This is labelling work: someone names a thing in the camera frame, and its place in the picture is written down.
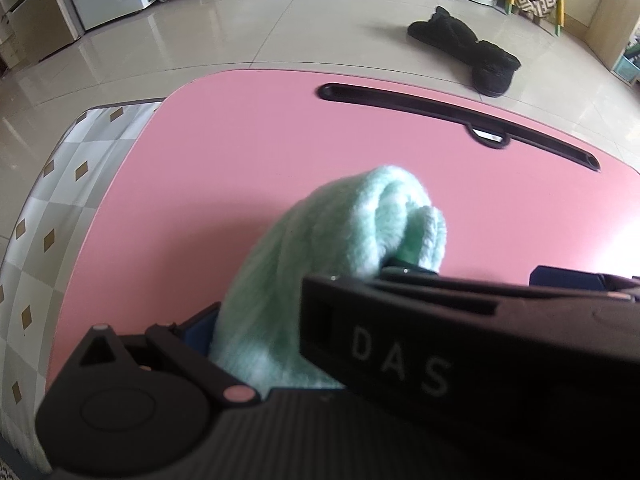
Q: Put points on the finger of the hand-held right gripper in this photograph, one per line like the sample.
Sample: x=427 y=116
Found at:
x=560 y=277
x=410 y=271

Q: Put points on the patterned stool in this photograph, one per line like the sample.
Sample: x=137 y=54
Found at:
x=537 y=0

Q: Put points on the mint green fluffy towel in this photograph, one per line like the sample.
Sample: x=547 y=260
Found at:
x=310 y=270

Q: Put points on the black fuzzy slipper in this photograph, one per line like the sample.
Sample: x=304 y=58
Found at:
x=440 y=32
x=495 y=72

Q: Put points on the diamond patterned tablecloth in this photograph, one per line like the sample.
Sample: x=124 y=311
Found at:
x=75 y=200

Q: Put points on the stainless steel refrigerator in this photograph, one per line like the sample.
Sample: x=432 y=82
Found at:
x=35 y=25

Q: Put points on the blue plastic basket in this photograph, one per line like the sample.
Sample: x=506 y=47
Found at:
x=630 y=67

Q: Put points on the pink lap desk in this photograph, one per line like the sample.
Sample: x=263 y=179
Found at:
x=225 y=160

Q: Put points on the light wooden desk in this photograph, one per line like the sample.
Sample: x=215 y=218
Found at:
x=610 y=20

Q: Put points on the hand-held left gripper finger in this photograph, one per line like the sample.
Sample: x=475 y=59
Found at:
x=200 y=335

